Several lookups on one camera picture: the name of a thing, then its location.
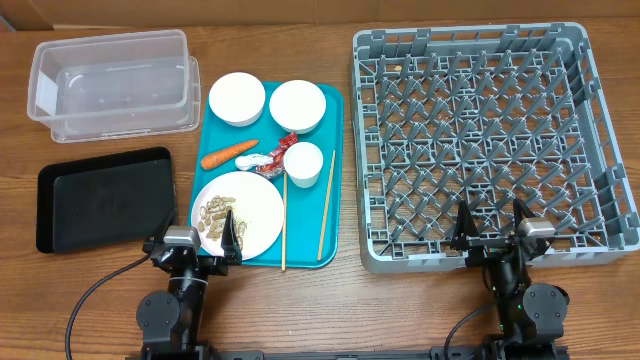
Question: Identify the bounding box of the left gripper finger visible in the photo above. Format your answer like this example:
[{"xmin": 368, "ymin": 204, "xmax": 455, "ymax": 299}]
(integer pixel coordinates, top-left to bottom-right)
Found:
[
  {"xmin": 221, "ymin": 210, "xmax": 242, "ymax": 263},
  {"xmin": 149, "ymin": 208, "xmax": 177, "ymax": 242}
]

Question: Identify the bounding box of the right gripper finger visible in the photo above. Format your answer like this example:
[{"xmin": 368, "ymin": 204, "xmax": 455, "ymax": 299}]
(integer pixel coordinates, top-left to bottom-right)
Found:
[
  {"xmin": 513, "ymin": 198, "xmax": 536, "ymax": 235},
  {"xmin": 451, "ymin": 200, "xmax": 480, "ymax": 250}
]

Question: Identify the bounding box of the orange carrot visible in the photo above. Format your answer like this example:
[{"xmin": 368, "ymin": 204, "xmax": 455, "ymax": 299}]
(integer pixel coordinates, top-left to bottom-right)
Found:
[{"xmin": 200, "ymin": 139, "xmax": 259, "ymax": 170}]

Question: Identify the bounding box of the white wrapper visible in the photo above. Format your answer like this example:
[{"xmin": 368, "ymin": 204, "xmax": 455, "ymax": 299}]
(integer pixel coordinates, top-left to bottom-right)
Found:
[{"xmin": 234, "ymin": 154, "xmax": 273, "ymax": 171}]

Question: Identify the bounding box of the red foil wrapper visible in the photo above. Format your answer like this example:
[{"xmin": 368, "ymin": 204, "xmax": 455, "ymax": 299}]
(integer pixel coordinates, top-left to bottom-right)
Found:
[{"xmin": 254, "ymin": 133, "xmax": 298, "ymax": 179}]

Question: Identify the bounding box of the white paper cup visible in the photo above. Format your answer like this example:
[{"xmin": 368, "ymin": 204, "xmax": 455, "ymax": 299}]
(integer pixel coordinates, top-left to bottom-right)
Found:
[{"xmin": 283, "ymin": 142, "xmax": 324, "ymax": 188}]

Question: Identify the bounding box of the white bowl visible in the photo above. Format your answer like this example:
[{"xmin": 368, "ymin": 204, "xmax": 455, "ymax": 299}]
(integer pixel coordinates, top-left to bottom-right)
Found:
[{"xmin": 269, "ymin": 80, "xmax": 327, "ymax": 134}]

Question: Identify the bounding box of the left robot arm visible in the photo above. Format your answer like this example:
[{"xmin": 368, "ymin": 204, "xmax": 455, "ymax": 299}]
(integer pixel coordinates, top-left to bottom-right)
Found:
[{"xmin": 136, "ymin": 210, "xmax": 242, "ymax": 359}]

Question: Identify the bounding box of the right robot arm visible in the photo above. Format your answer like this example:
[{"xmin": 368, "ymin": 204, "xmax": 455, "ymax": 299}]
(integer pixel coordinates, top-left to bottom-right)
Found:
[{"xmin": 443, "ymin": 199, "xmax": 570, "ymax": 359}]

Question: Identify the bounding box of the grey dishwasher rack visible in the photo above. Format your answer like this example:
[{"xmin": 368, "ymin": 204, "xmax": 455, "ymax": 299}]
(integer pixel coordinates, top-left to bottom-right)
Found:
[{"xmin": 351, "ymin": 22, "xmax": 639, "ymax": 273}]

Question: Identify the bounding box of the white plate with food scraps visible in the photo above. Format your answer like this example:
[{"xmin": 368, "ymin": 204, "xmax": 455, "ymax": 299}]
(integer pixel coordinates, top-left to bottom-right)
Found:
[{"xmin": 190, "ymin": 171, "xmax": 284, "ymax": 260}]

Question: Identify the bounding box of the black plastic tray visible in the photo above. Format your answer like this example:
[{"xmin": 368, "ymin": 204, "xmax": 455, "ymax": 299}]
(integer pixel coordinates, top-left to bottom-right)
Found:
[{"xmin": 36, "ymin": 147, "xmax": 177, "ymax": 254}]

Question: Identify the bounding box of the right wooden chopstick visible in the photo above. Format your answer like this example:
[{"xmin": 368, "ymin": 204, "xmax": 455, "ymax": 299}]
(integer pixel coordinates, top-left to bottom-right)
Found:
[{"xmin": 317, "ymin": 150, "xmax": 336, "ymax": 261}]

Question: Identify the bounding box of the wooden chopstick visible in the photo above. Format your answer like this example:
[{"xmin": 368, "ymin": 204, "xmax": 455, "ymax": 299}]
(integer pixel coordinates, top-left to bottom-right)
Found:
[
  {"xmin": 317, "ymin": 150, "xmax": 336, "ymax": 261},
  {"xmin": 281, "ymin": 171, "xmax": 288, "ymax": 272}
]

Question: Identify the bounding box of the left wooden chopstick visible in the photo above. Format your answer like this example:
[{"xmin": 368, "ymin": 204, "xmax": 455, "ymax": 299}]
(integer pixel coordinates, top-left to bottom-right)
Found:
[{"xmin": 281, "ymin": 171, "xmax": 288, "ymax": 272}]

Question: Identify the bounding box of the teal serving tray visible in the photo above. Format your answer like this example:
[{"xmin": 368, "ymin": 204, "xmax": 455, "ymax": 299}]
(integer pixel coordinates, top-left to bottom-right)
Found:
[{"xmin": 188, "ymin": 84, "xmax": 344, "ymax": 269}]

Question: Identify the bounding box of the clear plastic bin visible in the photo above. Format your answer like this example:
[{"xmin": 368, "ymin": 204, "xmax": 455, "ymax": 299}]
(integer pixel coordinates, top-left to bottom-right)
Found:
[{"xmin": 27, "ymin": 29, "xmax": 201, "ymax": 143}]

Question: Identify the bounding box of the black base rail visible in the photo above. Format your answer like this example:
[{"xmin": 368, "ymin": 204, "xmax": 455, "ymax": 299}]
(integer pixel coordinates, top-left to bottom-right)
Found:
[{"xmin": 124, "ymin": 344, "xmax": 571, "ymax": 360}]

